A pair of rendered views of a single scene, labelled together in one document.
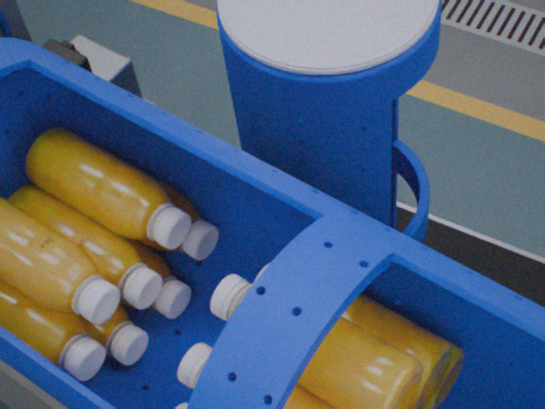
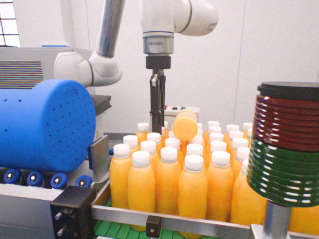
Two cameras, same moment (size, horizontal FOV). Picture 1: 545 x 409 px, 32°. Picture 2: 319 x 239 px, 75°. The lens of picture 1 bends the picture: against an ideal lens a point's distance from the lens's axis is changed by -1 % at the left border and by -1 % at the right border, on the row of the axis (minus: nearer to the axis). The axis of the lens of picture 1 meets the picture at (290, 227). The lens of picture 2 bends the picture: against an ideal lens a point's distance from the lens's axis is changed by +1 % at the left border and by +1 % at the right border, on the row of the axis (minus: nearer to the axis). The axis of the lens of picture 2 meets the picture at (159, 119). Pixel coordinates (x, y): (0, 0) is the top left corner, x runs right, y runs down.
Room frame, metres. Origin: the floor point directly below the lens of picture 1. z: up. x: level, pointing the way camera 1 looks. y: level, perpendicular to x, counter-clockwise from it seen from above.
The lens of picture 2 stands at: (1.32, 0.23, 1.27)
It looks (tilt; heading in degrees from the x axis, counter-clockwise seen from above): 15 degrees down; 149
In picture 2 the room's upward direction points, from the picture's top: straight up
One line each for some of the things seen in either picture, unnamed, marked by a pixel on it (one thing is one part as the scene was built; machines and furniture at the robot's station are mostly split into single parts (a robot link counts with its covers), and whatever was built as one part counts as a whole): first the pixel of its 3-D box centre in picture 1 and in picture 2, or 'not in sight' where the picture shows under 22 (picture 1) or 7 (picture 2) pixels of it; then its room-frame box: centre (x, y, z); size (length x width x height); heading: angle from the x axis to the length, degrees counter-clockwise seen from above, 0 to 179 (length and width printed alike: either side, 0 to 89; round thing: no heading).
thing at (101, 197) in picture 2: not in sight; (123, 167); (0.76, 0.44, 0.96); 0.40 x 0.01 x 0.03; 138
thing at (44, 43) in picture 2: not in sight; (55, 45); (-1.28, 0.51, 1.48); 0.24 x 0.12 x 0.08; 62
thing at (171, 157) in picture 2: not in sight; (169, 153); (0.95, 0.48, 1.07); 0.04 x 0.04 x 0.02
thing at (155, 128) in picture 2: not in sight; (156, 124); (0.80, 0.54, 1.10); 0.03 x 0.01 x 0.07; 48
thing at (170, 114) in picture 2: not in sight; (174, 119); (0.63, 0.72, 1.05); 0.20 x 0.10 x 0.10; 48
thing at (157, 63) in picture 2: not in sight; (158, 71); (0.78, 0.55, 1.26); 0.08 x 0.07 x 0.09; 138
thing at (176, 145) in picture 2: not in sight; (172, 142); (0.89, 0.53, 1.07); 0.04 x 0.04 x 0.02
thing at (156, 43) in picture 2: not in sight; (158, 45); (0.78, 0.55, 1.33); 0.09 x 0.09 x 0.06
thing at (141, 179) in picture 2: not in sight; (141, 192); (0.93, 0.41, 0.98); 0.07 x 0.07 x 0.17
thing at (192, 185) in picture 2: not in sight; (192, 198); (1.01, 0.50, 0.98); 0.07 x 0.07 x 0.17
